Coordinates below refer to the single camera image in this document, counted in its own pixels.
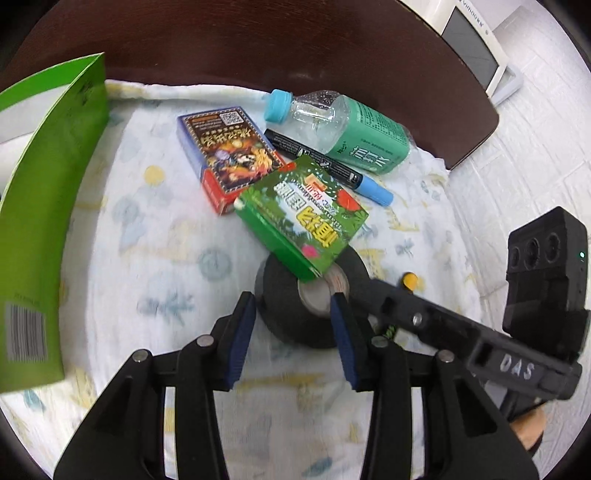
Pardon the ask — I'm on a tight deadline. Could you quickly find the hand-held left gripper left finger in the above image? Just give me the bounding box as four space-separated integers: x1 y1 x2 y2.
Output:
53 291 257 480

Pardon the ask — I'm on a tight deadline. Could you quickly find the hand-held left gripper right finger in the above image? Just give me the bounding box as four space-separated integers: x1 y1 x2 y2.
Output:
329 293 541 480

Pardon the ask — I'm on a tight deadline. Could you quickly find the green printed card box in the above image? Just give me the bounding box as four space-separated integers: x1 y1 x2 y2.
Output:
234 154 370 283

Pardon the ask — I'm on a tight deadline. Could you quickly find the plastic bottle with green label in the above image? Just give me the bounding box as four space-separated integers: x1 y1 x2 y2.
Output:
263 89 413 175

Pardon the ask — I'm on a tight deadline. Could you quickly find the dark wooden headboard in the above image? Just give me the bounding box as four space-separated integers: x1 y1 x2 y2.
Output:
0 0 500 171

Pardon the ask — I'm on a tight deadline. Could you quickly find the green cardboard box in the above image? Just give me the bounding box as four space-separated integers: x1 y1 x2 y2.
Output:
0 52 110 394

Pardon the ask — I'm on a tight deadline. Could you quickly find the person's right hand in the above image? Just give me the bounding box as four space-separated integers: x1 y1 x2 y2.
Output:
509 405 546 455

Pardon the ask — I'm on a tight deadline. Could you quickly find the black marker with blue cap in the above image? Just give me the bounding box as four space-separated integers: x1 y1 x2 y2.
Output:
264 128 394 206

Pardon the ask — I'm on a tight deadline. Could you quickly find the black tape roll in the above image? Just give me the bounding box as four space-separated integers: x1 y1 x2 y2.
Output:
254 247 377 350

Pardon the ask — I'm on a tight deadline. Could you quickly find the red and blue card deck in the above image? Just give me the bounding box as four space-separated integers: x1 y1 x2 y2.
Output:
177 107 287 216

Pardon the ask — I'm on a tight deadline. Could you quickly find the white appliance with dark screen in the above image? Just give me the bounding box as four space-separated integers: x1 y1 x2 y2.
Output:
402 0 526 108

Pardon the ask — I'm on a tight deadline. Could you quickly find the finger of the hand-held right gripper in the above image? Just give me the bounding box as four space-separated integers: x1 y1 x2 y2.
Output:
355 277 488 354

